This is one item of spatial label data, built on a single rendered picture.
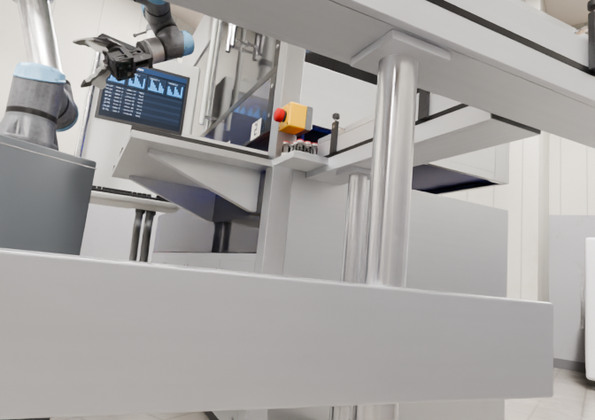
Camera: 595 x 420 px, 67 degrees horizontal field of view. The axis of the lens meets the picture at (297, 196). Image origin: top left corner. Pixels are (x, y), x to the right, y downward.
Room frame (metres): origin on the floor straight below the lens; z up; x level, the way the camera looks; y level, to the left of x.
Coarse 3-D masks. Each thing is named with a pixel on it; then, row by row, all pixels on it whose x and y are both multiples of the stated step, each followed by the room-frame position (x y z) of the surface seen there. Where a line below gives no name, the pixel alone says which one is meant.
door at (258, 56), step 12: (252, 36) 1.65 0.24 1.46; (264, 36) 1.52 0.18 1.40; (252, 48) 1.63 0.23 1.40; (264, 48) 1.51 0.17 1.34; (252, 60) 1.61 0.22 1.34; (264, 60) 1.49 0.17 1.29; (252, 72) 1.60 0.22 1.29; (264, 72) 1.48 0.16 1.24; (240, 84) 1.73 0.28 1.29; (252, 84) 1.58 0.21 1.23; (240, 96) 1.71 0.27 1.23
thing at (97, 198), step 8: (96, 192) 1.81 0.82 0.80; (104, 192) 1.82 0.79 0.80; (96, 200) 1.89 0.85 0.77; (104, 200) 1.86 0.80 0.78; (112, 200) 1.84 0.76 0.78; (120, 200) 1.85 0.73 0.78; (128, 200) 1.86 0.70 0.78; (136, 200) 1.87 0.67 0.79; (144, 200) 1.88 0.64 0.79; (152, 200) 1.90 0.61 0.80; (128, 208) 2.11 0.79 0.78; (136, 208) 2.04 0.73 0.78; (144, 208) 2.01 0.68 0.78; (152, 208) 1.98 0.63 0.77; (160, 208) 1.95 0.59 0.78; (168, 208) 1.93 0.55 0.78; (176, 208) 1.94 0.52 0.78
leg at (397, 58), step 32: (352, 64) 0.55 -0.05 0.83; (384, 64) 0.52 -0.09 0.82; (416, 64) 0.52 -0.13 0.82; (384, 96) 0.51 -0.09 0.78; (416, 96) 0.52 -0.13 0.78; (384, 128) 0.51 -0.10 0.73; (384, 160) 0.51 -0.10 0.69; (384, 192) 0.51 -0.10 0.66; (384, 224) 0.51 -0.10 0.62; (384, 256) 0.51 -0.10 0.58; (352, 416) 0.53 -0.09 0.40; (384, 416) 0.51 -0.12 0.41
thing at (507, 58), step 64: (192, 0) 0.46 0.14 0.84; (256, 0) 0.45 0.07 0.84; (320, 0) 0.43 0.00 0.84; (384, 0) 0.45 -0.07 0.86; (448, 0) 0.49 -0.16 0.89; (512, 0) 0.57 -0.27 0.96; (448, 64) 0.54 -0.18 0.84; (512, 64) 0.53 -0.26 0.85; (576, 64) 0.59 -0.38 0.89; (576, 128) 0.72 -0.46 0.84
